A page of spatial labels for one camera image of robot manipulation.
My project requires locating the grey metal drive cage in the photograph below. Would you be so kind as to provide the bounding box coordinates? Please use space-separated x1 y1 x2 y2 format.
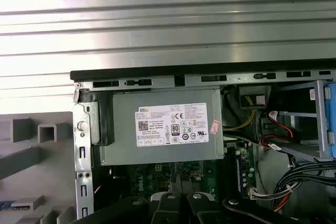
258 78 336 163

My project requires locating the black PC case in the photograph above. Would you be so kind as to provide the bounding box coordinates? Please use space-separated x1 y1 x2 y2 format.
70 62 336 224

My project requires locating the red wire with white tag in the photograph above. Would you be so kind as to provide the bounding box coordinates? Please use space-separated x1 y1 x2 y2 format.
259 111 294 147

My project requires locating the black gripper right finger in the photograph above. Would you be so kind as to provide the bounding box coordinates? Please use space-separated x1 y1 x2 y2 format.
185 191 305 224

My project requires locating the grey power supply unit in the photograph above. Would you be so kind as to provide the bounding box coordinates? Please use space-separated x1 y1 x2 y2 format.
91 86 226 167

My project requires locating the black cable bundle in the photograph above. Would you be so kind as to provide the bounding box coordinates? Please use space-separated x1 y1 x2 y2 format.
271 159 336 213

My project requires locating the yellow wire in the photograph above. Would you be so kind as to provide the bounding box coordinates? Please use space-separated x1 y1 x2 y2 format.
222 95 257 131

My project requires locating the black RAM slot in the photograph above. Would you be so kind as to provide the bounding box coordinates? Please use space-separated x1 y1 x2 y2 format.
227 147 233 200
232 147 238 200

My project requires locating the green motherboard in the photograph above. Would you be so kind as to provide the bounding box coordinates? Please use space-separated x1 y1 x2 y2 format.
93 141 265 209

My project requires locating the blue drive bracket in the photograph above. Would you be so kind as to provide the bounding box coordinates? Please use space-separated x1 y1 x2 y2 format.
322 81 336 159

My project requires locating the blue RAM stick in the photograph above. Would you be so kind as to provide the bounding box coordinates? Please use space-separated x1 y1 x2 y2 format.
236 157 243 195

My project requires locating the RAM stick with gold contacts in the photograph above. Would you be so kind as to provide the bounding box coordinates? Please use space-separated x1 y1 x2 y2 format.
0 199 28 212

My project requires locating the grey parts rack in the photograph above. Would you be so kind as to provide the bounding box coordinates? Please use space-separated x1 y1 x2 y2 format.
0 111 78 224

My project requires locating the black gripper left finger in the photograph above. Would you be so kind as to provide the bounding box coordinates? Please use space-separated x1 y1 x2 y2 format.
68 191 182 224

